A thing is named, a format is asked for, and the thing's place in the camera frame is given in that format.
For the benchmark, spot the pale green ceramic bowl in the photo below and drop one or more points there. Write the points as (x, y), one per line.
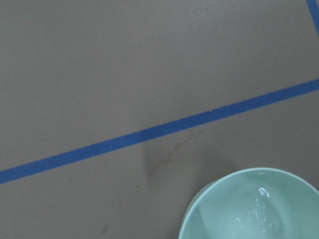
(255, 203)

